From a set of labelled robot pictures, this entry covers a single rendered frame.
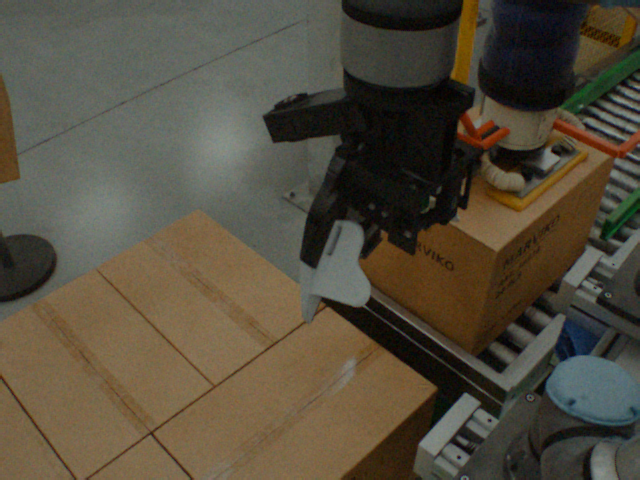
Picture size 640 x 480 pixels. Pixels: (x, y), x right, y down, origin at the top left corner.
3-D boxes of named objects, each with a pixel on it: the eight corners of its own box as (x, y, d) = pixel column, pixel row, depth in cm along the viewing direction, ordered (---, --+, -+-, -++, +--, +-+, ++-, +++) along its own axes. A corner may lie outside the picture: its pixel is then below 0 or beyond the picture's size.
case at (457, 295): (480, 195, 222) (500, 91, 195) (582, 254, 201) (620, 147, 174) (357, 285, 191) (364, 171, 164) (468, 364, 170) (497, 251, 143)
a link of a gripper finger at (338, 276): (332, 356, 48) (385, 243, 46) (274, 315, 51) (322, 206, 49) (353, 352, 51) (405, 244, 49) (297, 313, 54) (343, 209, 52)
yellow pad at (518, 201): (555, 141, 175) (559, 126, 172) (588, 157, 170) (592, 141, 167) (484, 194, 158) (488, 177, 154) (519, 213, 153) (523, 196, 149)
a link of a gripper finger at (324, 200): (303, 269, 48) (352, 156, 46) (287, 259, 49) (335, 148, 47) (337, 269, 52) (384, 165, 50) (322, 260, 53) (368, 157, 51)
